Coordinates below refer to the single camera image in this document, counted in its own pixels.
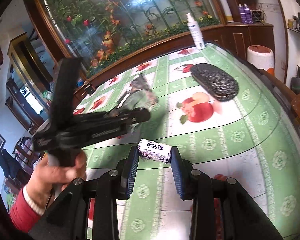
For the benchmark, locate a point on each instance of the white rolled poster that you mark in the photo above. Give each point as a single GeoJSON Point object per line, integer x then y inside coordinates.
{"type": "Point", "coordinates": [225, 0]}

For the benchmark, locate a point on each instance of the small white candy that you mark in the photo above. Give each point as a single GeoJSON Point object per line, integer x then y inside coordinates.
{"type": "Point", "coordinates": [155, 151]}

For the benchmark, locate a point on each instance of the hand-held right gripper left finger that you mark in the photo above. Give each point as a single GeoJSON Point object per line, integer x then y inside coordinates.
{"type": "Point", "coordinates": [130, 177]}

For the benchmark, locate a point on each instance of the person's left hand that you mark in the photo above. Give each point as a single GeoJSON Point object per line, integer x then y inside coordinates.
{"type": "Point", "coordinates": [50, 177]}

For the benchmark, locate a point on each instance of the purple bottle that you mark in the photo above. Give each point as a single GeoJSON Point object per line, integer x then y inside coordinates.
{"type": "Point", "coordinates": [248, 15]}
{"type": "Point", "coordinates": [241, 15]}

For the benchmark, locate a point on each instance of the silver foil snack packet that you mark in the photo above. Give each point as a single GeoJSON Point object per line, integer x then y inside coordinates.
{"type": "Point", "coordinates": [140, 92]}

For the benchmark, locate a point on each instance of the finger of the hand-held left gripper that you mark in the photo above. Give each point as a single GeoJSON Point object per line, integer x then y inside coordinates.
{"type": "Point", "coordinates": [130, 116]}
{"type": "Point", "coordinates": [105, 133]}

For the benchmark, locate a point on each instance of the white spray bottle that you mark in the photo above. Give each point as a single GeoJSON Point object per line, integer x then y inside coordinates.
{"type": "Point", "coordinates": [196, 33]}

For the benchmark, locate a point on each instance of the glass flower display panel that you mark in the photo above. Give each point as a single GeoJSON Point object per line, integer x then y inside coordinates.
{"type": "Point", "coordinates": [127, 17]}

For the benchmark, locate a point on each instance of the person's left forearm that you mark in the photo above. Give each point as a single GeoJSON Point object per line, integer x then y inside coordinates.
{"type": "Point", "coordinates": [20, 212]}

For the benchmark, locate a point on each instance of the dark green jar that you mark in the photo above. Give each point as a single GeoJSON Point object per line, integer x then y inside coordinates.
{"type": "Point", "coordinates": [298, 83]}

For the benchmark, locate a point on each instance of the white stool orange top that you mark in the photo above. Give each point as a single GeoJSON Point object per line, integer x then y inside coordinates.
{"type": "Point", "coordinates": [261, 57]}

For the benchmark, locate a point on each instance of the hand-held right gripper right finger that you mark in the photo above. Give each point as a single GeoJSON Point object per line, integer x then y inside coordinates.
{"type": "Point", "coordinates": [178, 177]}

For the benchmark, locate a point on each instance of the small dark jar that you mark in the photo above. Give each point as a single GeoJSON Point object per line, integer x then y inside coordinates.
{"type": "Point", "coordinates": [90, 88]}

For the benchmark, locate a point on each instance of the black woven glasses case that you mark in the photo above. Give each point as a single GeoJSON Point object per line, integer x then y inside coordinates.
{"type": "Point", "coordinates": [215, 82]}

